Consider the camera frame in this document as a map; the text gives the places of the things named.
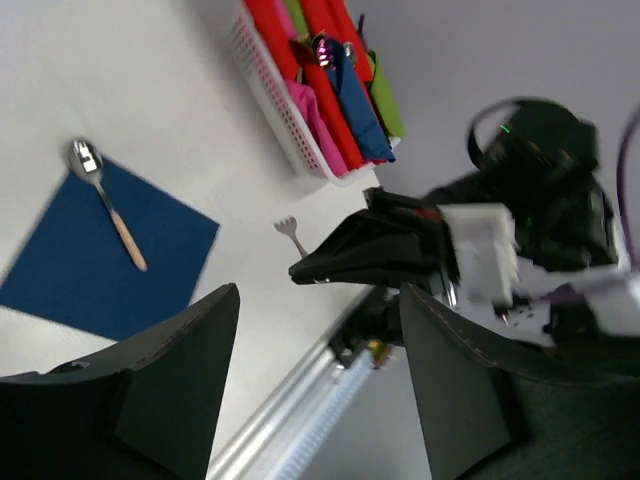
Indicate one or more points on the white cable duct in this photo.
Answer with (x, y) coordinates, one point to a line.
(321, 416)

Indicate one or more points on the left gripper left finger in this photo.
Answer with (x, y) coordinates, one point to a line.
(144, 408)

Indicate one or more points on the large white tray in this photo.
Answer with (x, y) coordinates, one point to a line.
(271, 41)

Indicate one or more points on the pink napkin roll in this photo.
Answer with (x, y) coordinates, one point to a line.
(305, 99)

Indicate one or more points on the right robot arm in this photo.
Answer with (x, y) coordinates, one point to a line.
(532, 195)

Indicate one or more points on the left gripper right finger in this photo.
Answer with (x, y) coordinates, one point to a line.
(495, 408)

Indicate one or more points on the blue paper napkin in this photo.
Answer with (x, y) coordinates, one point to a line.
(74, 269)

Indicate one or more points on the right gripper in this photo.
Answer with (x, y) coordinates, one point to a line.
(398, 239)

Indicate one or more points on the green napkin roll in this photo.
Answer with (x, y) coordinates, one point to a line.
(383, 99)

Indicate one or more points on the silver fork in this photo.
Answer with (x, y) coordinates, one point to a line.
(288, 227)

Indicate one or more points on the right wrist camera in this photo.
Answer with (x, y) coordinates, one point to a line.
(483, 237)

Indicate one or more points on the wooden handle spoon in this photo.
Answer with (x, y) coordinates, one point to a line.
(86, 161)

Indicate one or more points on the aluminium rail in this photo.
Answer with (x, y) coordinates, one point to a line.
(253, 451)

